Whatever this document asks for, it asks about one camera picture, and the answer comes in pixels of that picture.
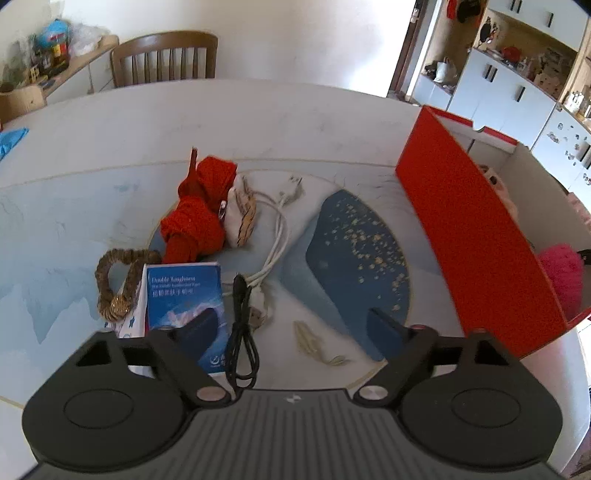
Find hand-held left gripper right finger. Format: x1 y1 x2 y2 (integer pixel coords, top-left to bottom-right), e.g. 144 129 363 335
353 307 527 409

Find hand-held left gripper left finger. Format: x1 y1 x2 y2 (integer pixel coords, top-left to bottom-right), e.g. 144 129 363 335
76 308 234 409

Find blue tissue pack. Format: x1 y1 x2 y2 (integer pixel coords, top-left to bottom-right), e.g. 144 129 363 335
143 261 229 374

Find red scarf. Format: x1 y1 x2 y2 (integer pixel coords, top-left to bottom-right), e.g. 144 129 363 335
159 147 238 265

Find red cardboard box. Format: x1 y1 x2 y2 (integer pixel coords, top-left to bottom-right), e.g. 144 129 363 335
394 105 591 361

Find pink knit hat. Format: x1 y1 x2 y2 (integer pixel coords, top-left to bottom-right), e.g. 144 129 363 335
478 164 520 217

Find pink plush toy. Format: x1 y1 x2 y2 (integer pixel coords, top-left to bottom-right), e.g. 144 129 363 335
538 244 585 321

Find small white plush toy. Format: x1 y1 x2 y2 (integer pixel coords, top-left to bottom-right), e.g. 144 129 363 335
219 173 258 249

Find white tote bag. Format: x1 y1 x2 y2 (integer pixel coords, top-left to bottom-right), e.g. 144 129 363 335
431 56 459 86

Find blue gloves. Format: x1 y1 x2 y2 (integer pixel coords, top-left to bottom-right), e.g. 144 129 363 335
0 127 29 160

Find white sideboard with wooden top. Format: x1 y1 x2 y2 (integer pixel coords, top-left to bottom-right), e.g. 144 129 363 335
0 34 121 123

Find wooden chair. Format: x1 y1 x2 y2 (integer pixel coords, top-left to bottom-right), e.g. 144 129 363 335
110 30 219 89

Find wooden desk organizer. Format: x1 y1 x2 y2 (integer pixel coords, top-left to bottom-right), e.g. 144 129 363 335
533 55 566 95

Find white plastic bag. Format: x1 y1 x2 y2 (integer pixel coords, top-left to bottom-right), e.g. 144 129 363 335
69 23 105 57

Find black cable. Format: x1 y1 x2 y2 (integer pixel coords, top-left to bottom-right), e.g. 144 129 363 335
223 273 260 393

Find bronze coin chain loop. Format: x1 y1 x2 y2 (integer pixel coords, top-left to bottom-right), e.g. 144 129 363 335
95 248 162 321

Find white charger cable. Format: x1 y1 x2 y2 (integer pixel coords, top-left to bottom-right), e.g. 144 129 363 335
233 175 305 328

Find white and wood wall cabinet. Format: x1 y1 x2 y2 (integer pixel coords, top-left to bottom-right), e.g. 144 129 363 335
409 0 591 204

